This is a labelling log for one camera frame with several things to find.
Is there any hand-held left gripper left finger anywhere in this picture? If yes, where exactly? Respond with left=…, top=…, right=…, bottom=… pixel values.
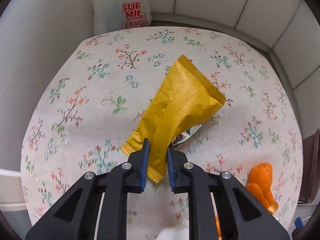
left=25, top=139, right=151, bottom=240

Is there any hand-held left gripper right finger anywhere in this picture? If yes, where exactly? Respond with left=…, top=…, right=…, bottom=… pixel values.
left=167, top=146, right=292, bottom=240

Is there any yellow snack packet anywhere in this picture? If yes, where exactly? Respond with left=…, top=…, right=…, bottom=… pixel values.
left=120, top=55, right=227, bottom=183

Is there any silver foil wrapper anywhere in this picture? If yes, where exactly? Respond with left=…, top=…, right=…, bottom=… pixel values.
left=171, top=124, right=202, bottom=147

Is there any white crumpled tissue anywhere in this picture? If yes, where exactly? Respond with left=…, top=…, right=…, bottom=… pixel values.
left=156, top=219, right=189, bottom=240

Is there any floral tablecloth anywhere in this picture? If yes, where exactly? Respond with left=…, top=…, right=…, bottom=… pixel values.
left=20, top=26, right=304, bottom=240

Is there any large orange peel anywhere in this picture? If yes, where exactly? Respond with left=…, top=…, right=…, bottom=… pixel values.
left=246, top=162, right=279, bottom=214

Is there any white container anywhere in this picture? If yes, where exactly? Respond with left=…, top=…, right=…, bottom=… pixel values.
left=0, top=169, right=27, bottom=212

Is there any brown wooden furniture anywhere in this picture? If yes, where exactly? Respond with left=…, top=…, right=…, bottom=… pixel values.
left=299, top=129, right=320, bottom=205

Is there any white plastic shopping bag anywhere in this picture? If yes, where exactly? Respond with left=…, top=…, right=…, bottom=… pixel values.
left=89, top=0, right=152, bottom=36

